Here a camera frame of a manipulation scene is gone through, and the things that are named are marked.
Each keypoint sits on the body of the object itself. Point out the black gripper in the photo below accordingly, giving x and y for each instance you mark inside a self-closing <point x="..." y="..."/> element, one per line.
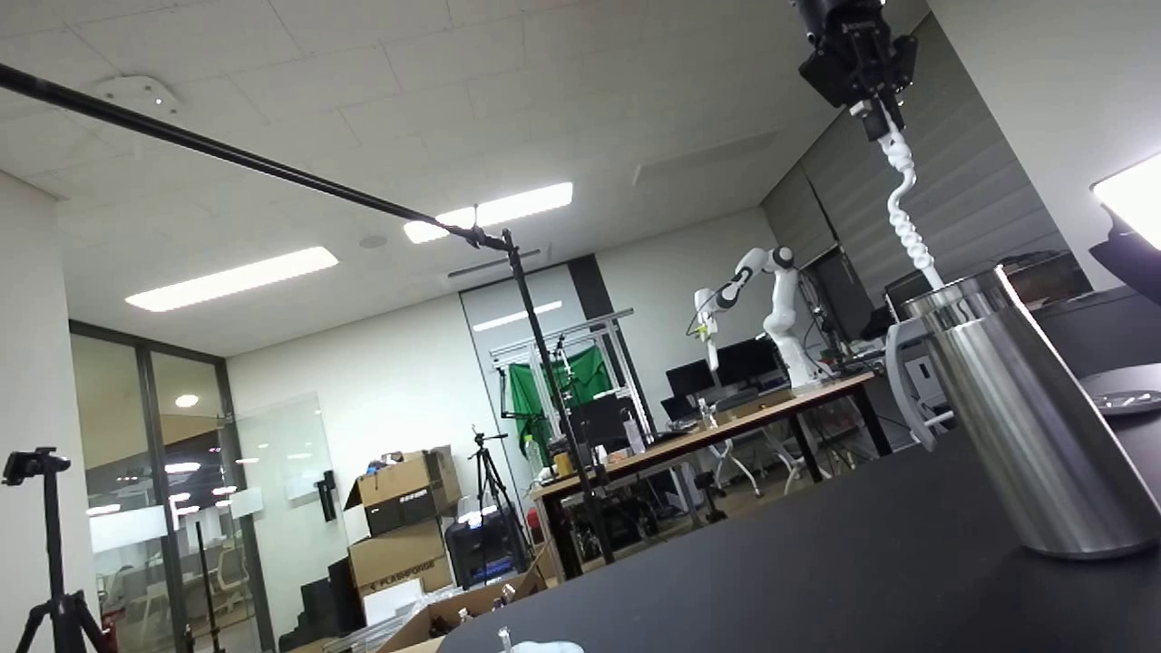
<point x="847" y="22"/>

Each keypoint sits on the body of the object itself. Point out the white twisted bottle brush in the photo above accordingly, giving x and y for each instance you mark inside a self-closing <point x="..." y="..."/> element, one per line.
<point x="904" y="206"/>

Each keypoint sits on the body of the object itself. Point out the stainless steel tumbler jar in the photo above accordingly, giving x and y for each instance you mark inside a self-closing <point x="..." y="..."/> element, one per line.
<point x="1052" y="436"/>

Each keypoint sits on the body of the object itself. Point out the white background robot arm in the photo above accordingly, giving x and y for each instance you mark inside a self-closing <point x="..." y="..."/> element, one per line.
<point x="780" y="313"/>

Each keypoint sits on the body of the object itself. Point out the clear round jar lid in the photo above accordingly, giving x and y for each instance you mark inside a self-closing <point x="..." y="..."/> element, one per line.
<point x="1138" y="401"/>

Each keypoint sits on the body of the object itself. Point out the bright white light panel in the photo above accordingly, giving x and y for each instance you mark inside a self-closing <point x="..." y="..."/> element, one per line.
<point x="1138" y="203"/>

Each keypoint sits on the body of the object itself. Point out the black computer monitor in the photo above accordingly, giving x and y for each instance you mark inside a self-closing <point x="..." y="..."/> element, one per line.
<point x="740" y="362"/>

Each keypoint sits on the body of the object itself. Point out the long wooden desk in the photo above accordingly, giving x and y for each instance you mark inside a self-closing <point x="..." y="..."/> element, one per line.
<point x="713" y="429"/>

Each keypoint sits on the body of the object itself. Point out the rectangular ceiling light panel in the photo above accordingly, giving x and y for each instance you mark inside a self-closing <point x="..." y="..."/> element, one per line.
<point x="228" y="278"/>
<point x="492" y="213"/>

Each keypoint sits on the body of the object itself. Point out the small green hanging cloth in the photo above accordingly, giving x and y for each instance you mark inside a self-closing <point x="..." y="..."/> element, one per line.
<point x="587" y="374"/>

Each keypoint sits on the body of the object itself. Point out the black vertical stand pole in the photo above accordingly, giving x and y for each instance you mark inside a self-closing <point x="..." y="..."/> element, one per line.
<point x="547" y="385"/>

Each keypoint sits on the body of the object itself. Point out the large green hanging cloth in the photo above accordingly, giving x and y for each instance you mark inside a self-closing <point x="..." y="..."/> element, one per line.
<point x="528" y="406"/>

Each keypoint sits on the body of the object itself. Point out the small black tripod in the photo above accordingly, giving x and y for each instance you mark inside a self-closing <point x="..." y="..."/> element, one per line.
<point x="492" y="478"/>

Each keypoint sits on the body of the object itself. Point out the long black boom pole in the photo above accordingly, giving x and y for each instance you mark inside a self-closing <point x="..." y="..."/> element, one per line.
<point x="241" y="159"/>

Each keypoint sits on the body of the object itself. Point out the open brown cardboard box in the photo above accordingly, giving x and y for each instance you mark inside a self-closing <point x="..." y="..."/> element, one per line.
<point x="457" y="605"/>

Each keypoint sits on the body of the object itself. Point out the large brown cardboard box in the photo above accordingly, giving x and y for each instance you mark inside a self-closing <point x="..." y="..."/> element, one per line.
<point x="399" y="557"/>

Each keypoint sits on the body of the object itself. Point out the glass whiteboard panel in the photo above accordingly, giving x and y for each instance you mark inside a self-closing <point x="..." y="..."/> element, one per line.
<point x="285" y="448"/>

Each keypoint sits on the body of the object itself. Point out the round ceiling smoke detector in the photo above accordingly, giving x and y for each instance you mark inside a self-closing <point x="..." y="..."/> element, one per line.
<point x="136" y="91"/>

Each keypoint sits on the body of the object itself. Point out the glass entrance door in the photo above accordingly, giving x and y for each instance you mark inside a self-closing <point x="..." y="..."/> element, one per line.
<point x="157" y="496"/>

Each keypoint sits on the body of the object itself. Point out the white frame office chair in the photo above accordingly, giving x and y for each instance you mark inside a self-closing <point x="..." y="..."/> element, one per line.
<point x="904" y="385"/>

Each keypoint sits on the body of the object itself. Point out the black tripod with camera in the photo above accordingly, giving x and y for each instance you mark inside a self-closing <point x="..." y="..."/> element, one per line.
<point x="47" y="532"/>

